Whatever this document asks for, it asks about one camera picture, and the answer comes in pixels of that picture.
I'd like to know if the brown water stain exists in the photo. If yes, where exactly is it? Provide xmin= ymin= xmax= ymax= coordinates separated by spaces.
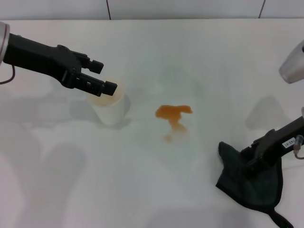
xmin=155 ymin=104 xmax=193 ymax=143

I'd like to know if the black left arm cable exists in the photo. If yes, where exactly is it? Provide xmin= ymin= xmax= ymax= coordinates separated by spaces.
xmin=0 ymin=65 xmax=16 ymax=85

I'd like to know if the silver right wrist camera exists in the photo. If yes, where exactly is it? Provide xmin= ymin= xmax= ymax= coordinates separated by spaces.
xmin=278 ymin=39 xmax=304 ymax=85

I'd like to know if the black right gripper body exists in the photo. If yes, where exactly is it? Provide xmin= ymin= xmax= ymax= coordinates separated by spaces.
xmin=251 ymin=115 xmax=304 ymax=167

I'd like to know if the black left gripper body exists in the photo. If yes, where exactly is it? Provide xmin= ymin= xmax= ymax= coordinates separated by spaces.
xmin=3 ymin=33 xmax=83 ymax=88

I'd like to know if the dark blue rag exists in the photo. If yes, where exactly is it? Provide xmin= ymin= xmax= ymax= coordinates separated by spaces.
xmin=215 ymin=141 xmax=293 ymax=228

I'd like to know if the white paper cup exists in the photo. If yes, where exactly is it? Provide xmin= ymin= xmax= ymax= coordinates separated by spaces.
xmin=86 ymin=77 xmax=127 ymax=126

